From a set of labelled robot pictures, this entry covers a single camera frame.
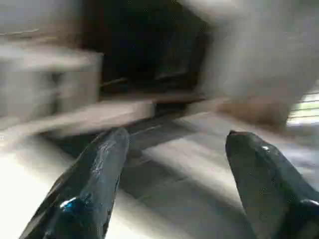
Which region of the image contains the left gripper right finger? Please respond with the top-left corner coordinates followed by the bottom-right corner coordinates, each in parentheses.
top-left (225, 130), bottom-right (319, 239)

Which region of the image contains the black cabinet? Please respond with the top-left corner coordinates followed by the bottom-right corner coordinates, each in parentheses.
top-left (80, 0), bottom-right (212, 98)

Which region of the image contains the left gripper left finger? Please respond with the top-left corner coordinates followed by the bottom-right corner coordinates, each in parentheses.
top-left (19, 127), bottom-right (131, 239)

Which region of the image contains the white drawer unit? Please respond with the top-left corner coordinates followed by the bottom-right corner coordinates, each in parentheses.
top-left (0, 42), bottom-right (104, 122)

